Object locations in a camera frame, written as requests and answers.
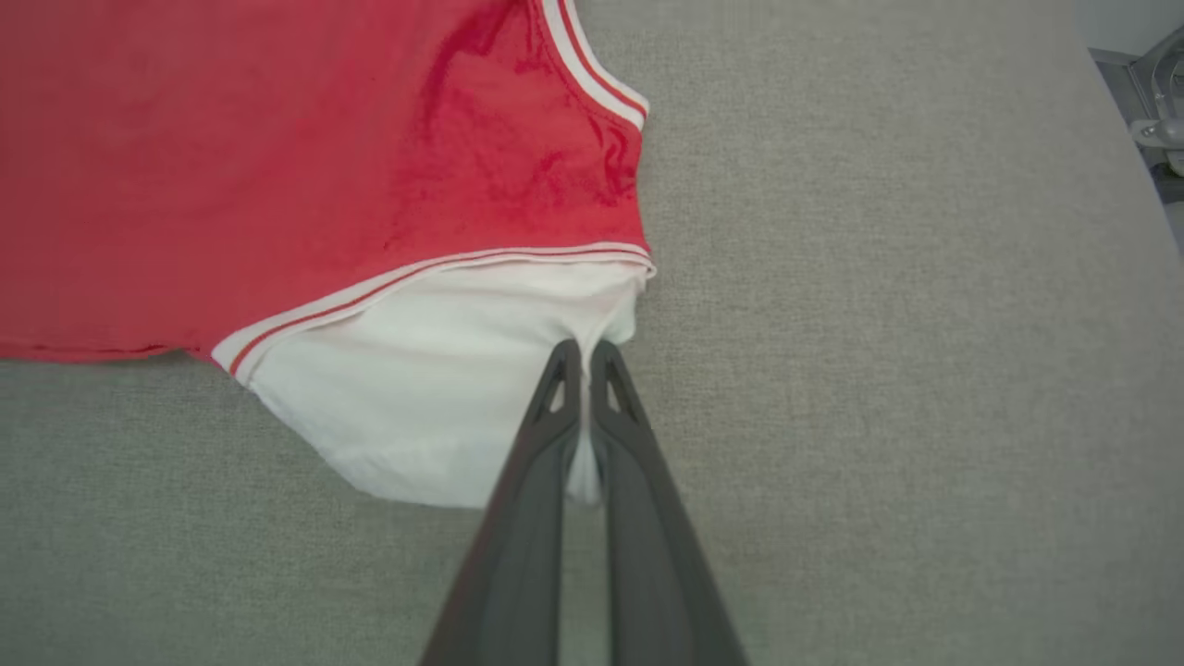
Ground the grey fabric sofa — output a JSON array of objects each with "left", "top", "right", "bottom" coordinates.
[{"left": 0, "top": 0, "right": 1184, "bottom": 666}]

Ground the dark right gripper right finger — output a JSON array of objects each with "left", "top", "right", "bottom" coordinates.
[{"left": 588, "top": 339, "right": 750, "bottom": 666}]

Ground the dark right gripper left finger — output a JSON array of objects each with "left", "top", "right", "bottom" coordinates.
[{"left": 419, "top": 339, "right": 584, "bottom": 666}]

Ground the red jersey with white trim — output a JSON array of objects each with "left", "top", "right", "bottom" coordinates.
[{"left": 0, "top": 0, "right": 658, "bottom": 510}]

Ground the grey metal bracket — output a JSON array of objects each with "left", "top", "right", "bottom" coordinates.
[{"left": 1090, "top": 28, "right": 1184, "bottom": 204}]

